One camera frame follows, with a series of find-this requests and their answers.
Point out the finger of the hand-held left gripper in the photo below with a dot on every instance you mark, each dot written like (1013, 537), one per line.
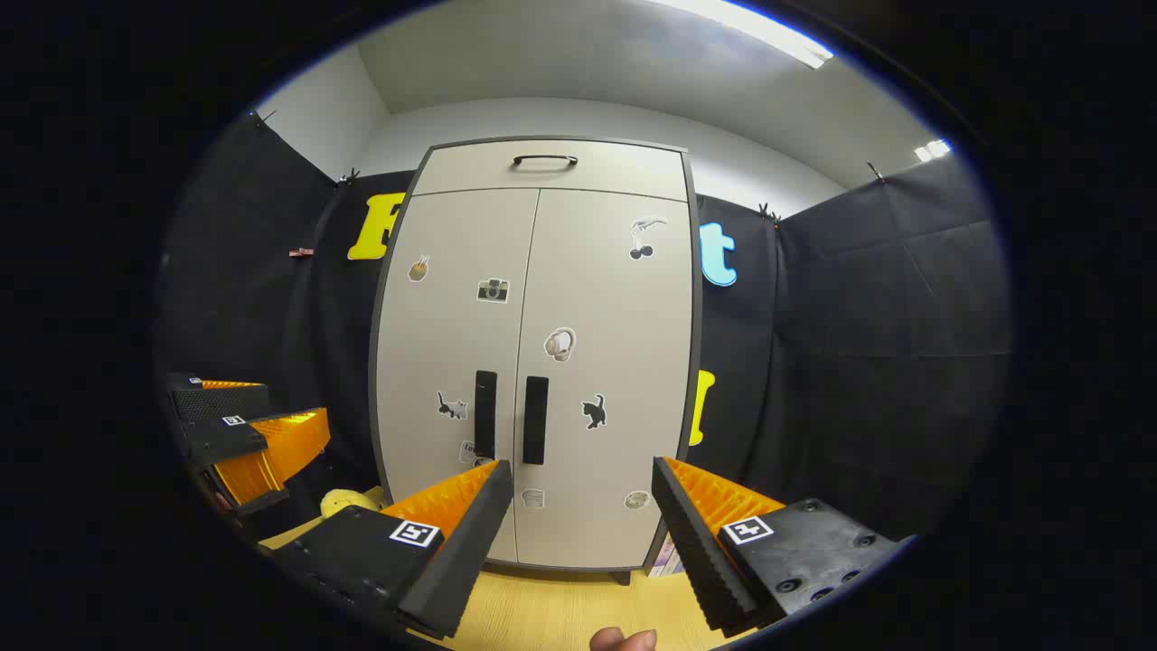
(221, 402)
(226, 438)

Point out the long ceiling light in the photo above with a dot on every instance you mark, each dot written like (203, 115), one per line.
(759, 32)

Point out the beige cabinet drawer front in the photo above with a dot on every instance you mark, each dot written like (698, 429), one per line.
(470, 167)

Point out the yellow plush toy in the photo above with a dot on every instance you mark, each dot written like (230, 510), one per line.
(348, 500)

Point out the small ceiling light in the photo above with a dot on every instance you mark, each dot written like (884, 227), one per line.
(931, 150)

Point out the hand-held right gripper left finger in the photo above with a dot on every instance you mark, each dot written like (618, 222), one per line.
(470, 542)

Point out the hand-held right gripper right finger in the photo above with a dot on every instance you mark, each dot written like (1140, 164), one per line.
(700, 551)

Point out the small printed box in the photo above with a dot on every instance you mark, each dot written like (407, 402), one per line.
(667, 556)

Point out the beige double-door shoe cabinet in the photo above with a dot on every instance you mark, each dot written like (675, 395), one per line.
(696, 271)

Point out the black backdrop cloth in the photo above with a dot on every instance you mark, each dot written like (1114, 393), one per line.
(859, 362)

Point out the black cloth clip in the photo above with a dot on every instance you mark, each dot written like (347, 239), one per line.
(874, 170)
(768, 212)
(348, 176)

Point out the beige headphone-sticker cabinet door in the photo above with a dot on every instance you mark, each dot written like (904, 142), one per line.
(624, 362)

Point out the beige camera-sticker cabinet door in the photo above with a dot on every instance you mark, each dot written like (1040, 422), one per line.
(434, 344)

